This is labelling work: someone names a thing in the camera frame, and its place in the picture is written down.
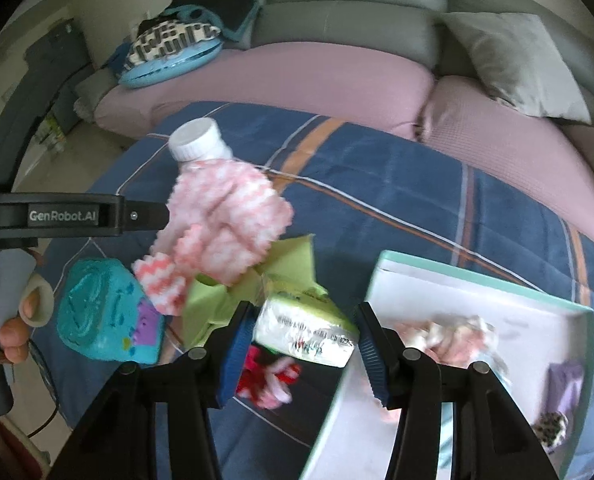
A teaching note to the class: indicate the light green cloth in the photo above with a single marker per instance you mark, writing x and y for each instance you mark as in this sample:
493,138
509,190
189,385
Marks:
287,265

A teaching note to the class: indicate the teal wet wipes pack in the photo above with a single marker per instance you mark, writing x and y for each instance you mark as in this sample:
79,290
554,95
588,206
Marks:
97,310

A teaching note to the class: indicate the grey pillow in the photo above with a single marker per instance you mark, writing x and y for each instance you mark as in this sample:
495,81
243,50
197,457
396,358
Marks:
517,60

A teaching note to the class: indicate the teal shallow cardboard box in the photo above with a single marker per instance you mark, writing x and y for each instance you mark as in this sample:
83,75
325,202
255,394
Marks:
477,300

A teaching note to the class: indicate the white plastic bottle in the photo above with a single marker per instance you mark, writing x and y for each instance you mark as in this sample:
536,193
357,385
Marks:
194,140

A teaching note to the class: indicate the dark grey cabinet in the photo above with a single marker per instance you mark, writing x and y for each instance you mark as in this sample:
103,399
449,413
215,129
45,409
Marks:
52,45

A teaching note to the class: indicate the pink white knit cloth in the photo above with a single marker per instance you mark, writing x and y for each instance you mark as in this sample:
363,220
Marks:
227,210

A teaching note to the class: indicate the pink white fluffy scrunchie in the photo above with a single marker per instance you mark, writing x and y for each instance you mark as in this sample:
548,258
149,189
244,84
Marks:
452,342

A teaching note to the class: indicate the pink covered seat cushion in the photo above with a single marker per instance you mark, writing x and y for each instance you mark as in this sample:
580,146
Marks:
517,130
277,80

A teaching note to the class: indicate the red white fluffy scrunchie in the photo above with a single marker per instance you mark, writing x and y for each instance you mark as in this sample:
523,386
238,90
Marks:
264,375

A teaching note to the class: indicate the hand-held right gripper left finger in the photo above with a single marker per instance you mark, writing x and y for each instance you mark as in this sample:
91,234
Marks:
236,355

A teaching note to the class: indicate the blue patterned cushion pile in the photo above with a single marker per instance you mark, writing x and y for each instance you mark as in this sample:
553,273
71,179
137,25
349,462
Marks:
217,5

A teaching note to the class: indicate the purple cloth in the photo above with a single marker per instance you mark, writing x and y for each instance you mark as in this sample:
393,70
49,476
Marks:
567,385

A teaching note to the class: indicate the grey sofa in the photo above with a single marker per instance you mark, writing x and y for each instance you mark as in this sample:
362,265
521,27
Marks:
352,15

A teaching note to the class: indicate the blue plaid blanket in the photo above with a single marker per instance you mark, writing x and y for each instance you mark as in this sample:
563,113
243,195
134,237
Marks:
377,200

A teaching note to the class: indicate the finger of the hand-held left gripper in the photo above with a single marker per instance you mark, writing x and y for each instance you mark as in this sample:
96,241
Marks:
147,216

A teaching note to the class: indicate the leopard print scrunchie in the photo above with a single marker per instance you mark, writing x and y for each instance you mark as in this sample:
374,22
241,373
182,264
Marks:
552,430

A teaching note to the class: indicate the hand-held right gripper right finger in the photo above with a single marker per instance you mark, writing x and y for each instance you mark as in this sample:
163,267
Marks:
374,360

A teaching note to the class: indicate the person's left hand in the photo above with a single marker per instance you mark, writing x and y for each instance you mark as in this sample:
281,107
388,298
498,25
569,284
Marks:
13,342

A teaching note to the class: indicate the black white patterned bag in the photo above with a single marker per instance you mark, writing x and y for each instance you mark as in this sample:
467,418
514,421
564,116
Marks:
169,37

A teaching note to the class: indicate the white green tissue pack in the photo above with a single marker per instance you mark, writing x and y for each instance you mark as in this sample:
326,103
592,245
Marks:
302,330

